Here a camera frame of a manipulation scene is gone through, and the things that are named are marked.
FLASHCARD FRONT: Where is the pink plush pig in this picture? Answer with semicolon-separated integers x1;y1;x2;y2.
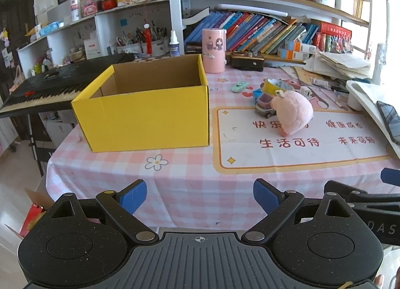
270;90;314;137

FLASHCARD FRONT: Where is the toy car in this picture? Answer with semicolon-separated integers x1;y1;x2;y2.
255;93;276;118

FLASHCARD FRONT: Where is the blue toy piece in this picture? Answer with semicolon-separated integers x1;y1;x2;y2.
252;88;263;105

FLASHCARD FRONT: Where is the white charger plug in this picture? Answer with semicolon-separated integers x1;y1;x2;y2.
300;86;313;99

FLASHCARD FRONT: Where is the mint green correction tape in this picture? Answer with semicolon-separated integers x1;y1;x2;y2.
231;81;249;93

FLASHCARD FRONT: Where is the yellow tape roll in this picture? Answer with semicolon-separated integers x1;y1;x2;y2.
260;78;294;96

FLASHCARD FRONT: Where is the person right hand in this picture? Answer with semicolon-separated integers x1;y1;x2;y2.
373;275;385;289

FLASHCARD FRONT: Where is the black smartphone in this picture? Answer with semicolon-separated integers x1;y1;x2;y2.
376;101;400;145

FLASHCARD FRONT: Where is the white desk mat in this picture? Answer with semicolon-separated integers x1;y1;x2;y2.
213;107;391;174

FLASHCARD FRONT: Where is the white desk lamp base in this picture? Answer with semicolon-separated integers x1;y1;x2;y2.
346;80;399;149

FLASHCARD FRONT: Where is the yellow cardboard box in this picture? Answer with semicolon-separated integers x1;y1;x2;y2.
72;55;210;153

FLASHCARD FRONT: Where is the stack of papers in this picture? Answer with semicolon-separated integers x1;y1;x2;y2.
303;51;373;80

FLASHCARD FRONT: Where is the black electronic keyboard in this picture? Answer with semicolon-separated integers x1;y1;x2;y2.
1;53;135;118

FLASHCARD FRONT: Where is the dark brown wooden box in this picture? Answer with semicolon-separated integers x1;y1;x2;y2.
230;52;265;72

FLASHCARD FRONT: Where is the red dictionary book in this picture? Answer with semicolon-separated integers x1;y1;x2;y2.
319;21;352;39

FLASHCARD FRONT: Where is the spray bottle blue label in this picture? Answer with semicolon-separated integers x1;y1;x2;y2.
169;30;180;57

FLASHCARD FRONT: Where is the pink cylinder humidifier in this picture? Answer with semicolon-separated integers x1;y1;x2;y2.
202;28;227;74

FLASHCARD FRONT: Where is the white bookshelf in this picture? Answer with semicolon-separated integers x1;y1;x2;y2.
15;0;371;74

